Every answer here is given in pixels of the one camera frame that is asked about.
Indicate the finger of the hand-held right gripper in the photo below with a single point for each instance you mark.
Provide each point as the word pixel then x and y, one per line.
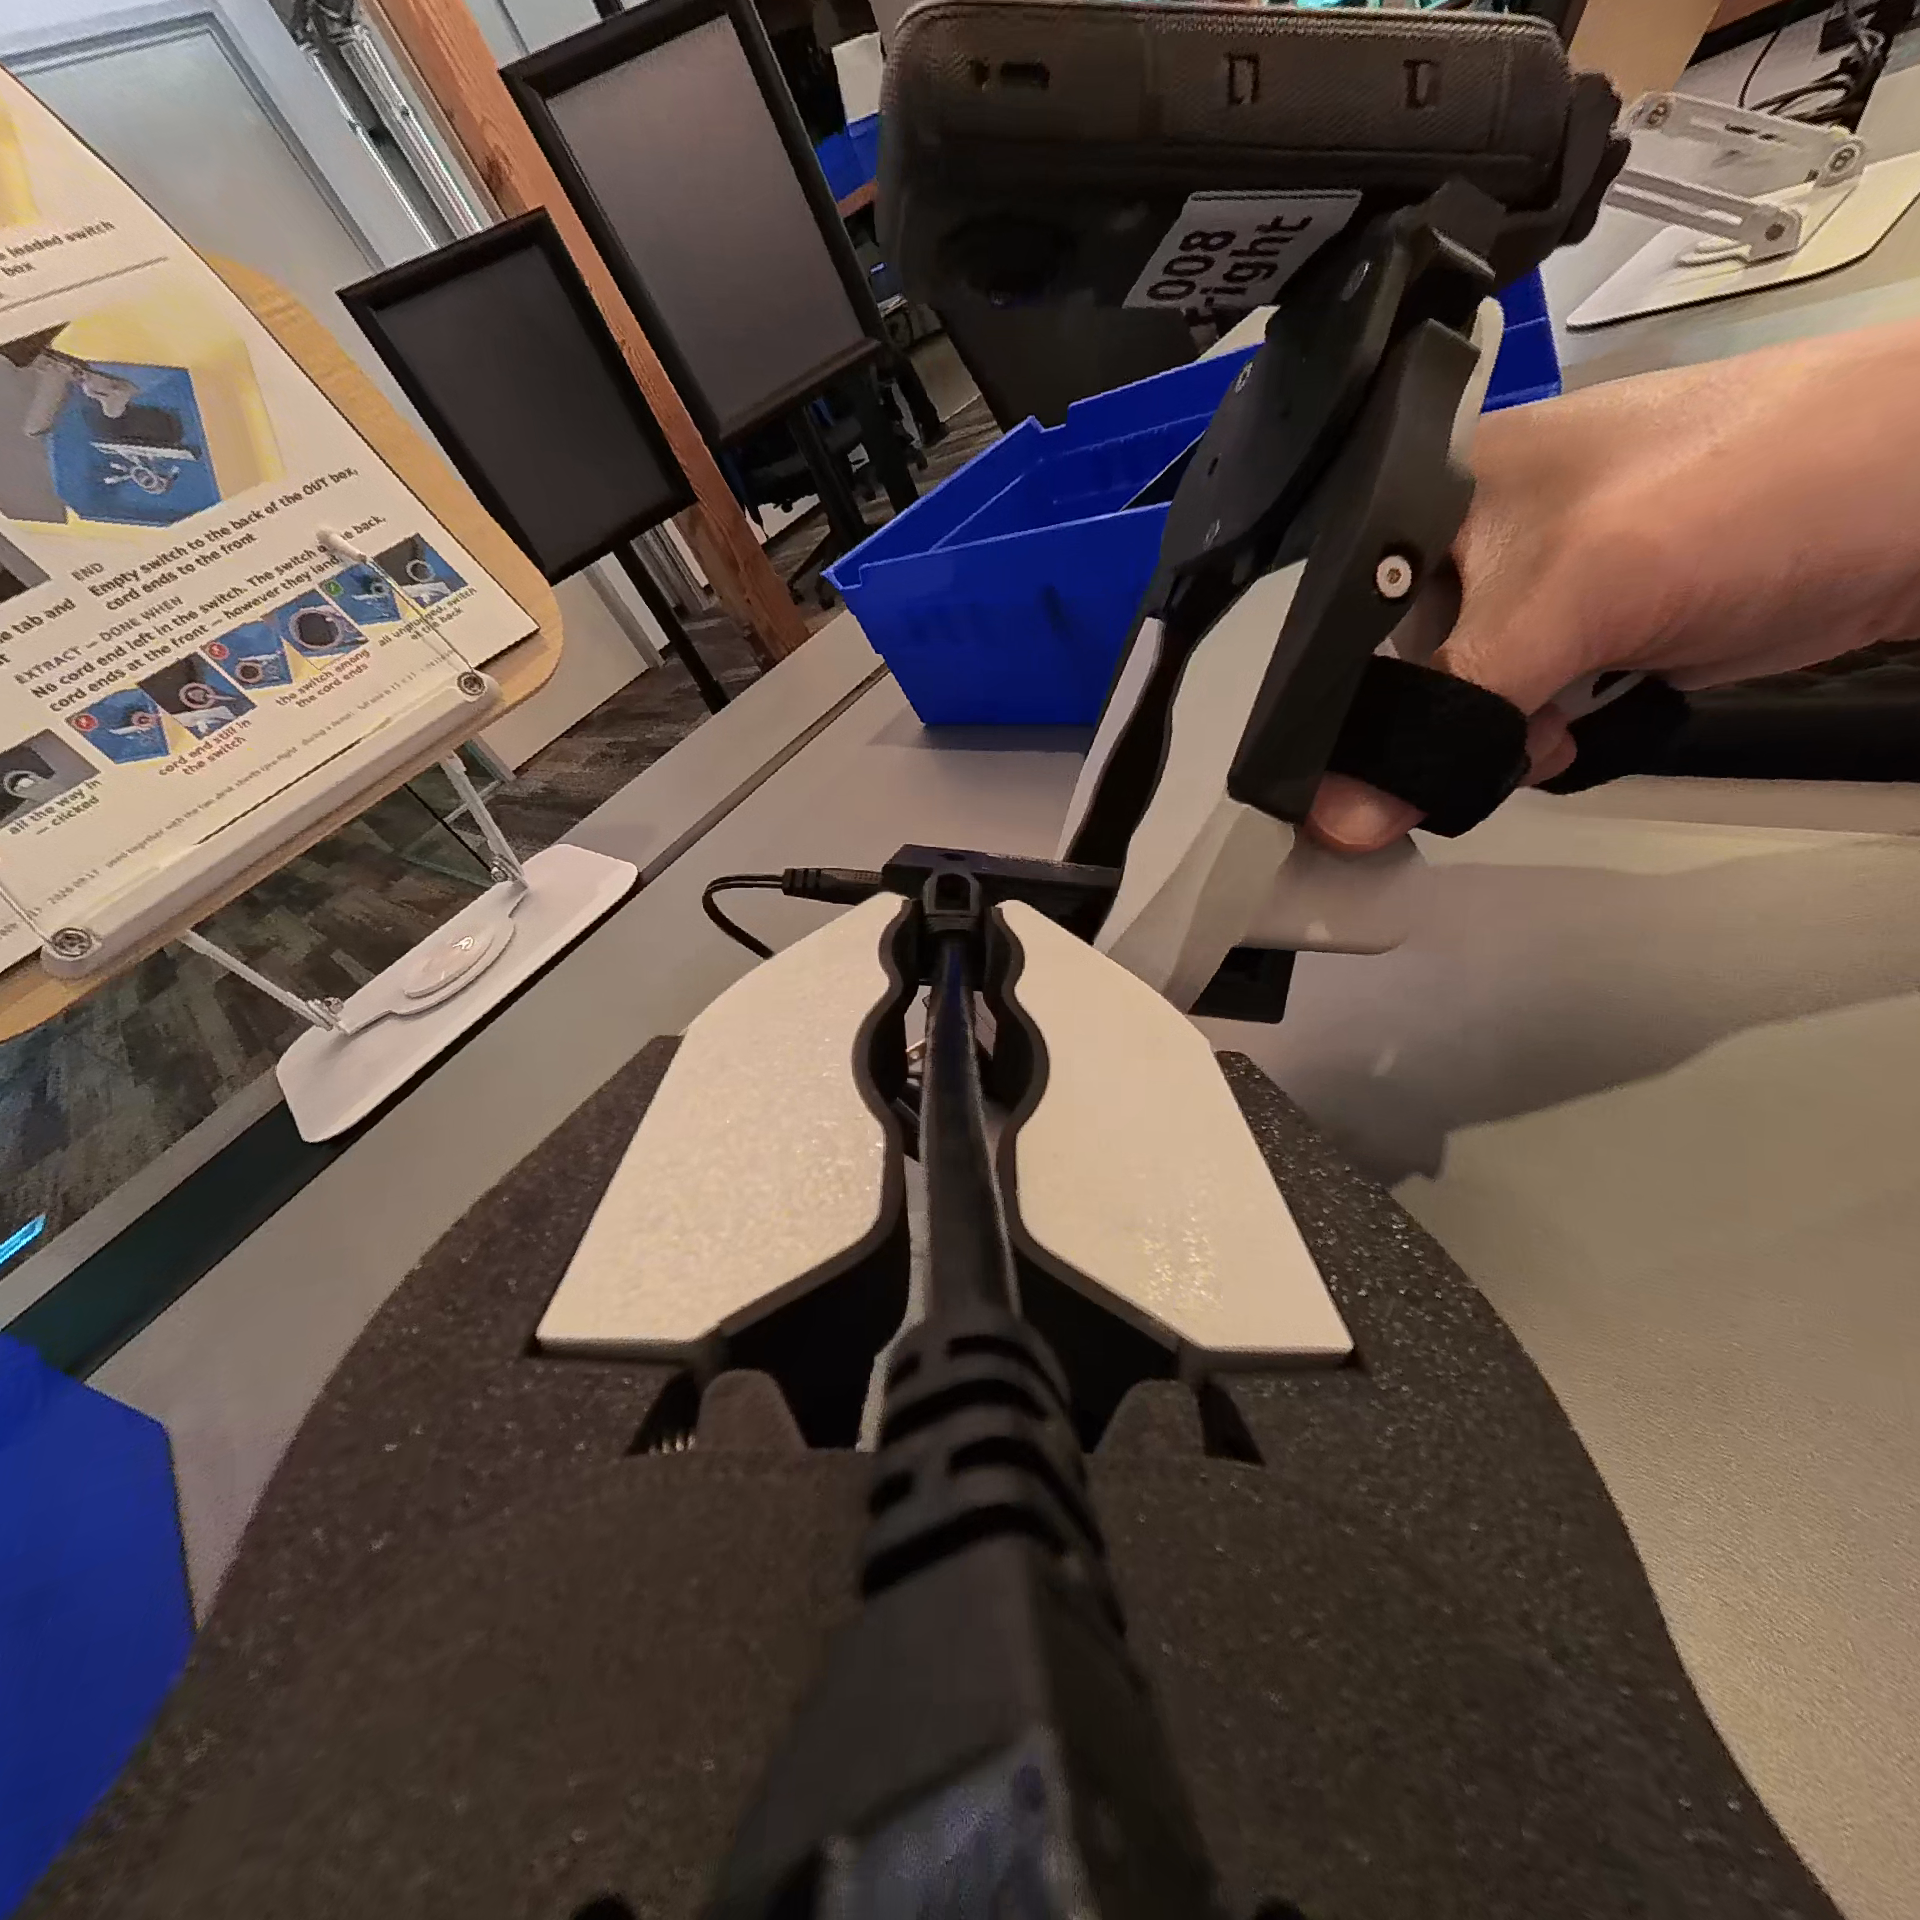
pixel 1277 886
pixel 1119 751

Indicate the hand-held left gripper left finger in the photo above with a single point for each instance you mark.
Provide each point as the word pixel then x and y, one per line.
pixel 734 1141

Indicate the person's right forearm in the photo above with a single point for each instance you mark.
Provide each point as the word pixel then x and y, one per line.
pixel 1890 494

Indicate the black office chair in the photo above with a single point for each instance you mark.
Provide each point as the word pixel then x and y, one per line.
pixel 839 435

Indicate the large black framed panel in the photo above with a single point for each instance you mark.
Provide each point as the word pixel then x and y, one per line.
pixel 704 212

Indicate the wooden post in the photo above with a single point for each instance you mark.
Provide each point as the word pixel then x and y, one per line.
pixel 630 375

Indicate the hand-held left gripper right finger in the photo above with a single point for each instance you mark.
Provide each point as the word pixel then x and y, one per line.
pixel 1154 1172

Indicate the instruction sheet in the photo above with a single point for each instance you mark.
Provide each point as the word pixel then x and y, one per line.
pixel 225 601

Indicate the small black framed panel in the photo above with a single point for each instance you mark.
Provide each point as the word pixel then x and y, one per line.
pixel 523 406

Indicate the blue plastic box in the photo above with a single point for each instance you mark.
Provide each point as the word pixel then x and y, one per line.
pixel 82 1622

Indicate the wooden backing board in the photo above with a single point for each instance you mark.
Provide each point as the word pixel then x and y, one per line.
pixel 534 662

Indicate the small blue storage bin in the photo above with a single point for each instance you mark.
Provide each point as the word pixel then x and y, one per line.
pixel 853 165

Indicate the person's right hand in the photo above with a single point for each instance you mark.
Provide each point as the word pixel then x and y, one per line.
pixel 1635 524

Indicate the white metal stand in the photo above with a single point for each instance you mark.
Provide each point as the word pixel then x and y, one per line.
pixel 450 962
pixel 1739 241

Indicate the large blue plastic bin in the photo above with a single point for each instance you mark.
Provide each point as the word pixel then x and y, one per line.
pixel 1021 587

